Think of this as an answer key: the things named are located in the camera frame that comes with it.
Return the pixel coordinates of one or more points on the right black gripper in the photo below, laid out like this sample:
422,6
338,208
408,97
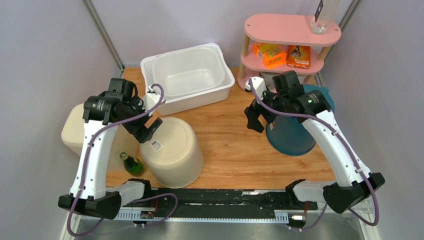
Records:
253,113

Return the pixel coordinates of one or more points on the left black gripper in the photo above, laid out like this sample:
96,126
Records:
147,134

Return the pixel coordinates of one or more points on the cream round bucket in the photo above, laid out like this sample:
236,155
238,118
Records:
173,154

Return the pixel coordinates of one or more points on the teal round bucket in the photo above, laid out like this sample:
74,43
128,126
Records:
288,136

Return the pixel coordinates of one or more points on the cream rectangular bin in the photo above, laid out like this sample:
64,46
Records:
72,136

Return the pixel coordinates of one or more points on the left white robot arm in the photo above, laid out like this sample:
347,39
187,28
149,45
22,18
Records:
120,105

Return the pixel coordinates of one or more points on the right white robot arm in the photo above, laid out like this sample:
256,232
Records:
354,181

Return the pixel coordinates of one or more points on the green glass bottle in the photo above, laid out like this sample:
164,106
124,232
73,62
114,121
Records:
132,165

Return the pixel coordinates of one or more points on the orange snack box left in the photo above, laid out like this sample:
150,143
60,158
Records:
270,54

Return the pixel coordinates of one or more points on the orange snack box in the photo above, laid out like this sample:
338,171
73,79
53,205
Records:
299,56
270,54

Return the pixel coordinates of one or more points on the white plastic tub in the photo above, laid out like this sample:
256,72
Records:
191,77

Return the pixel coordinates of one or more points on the orange snack box right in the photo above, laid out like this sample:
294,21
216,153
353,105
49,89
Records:
299,56

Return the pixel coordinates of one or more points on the pink three-tier shelf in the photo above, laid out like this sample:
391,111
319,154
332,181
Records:
284,29

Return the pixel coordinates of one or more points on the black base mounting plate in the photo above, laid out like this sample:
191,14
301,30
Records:
222,203

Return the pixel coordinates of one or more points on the clear glass vase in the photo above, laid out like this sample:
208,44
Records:
324,13

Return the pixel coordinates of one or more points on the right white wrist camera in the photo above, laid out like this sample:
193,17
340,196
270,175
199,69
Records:
256,83

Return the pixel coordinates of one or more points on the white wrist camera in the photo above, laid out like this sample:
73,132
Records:
256,83
153,98

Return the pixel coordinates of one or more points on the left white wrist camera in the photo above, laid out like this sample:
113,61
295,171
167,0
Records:
153,98

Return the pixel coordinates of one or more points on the aluminium frame rail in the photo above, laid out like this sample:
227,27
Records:
112,207

